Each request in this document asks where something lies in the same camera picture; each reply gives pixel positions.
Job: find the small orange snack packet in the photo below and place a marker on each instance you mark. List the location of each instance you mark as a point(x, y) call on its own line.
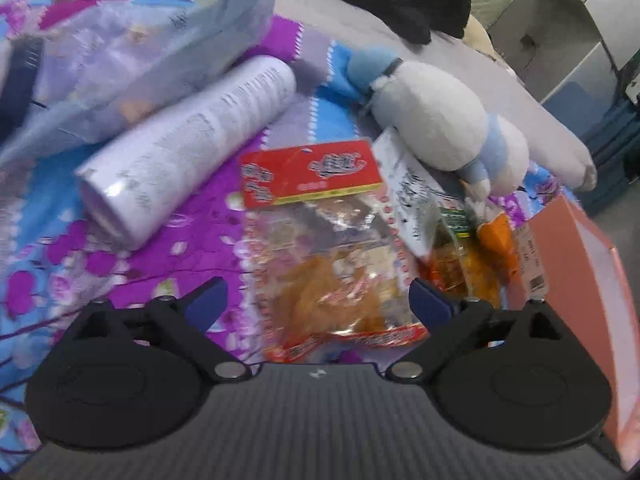
point(495, 240)

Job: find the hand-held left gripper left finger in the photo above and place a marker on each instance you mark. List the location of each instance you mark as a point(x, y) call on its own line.
point(207, 305)

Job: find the grey cabinet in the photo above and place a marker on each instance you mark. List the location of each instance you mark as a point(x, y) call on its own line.
point(555, 25)

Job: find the translucent pale blue plastic bag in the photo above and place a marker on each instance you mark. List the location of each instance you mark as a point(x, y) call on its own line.
point(140, 60)

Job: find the salmon pink cardboard box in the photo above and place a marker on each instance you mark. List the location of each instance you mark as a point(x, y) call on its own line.
point(580, 270)

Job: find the white cylindrical can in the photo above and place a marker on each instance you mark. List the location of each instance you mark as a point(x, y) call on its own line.
point(200, 135)

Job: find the clear yellow snack packet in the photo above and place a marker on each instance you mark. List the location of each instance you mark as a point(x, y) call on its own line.
point(450, 265)

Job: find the purple blue floral blanket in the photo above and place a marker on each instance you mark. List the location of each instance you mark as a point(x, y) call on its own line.
point(100, 265)

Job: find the white and blue plush toy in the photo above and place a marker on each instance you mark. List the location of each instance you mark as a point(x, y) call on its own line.
point(440, 115)

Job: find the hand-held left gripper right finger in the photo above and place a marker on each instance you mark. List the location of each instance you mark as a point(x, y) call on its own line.
point(430, 305)

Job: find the beige cloth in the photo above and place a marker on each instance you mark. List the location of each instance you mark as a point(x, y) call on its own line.
point(482, 40)

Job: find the red label clear snack packet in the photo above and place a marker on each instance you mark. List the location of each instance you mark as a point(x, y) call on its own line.
point(310, 260)

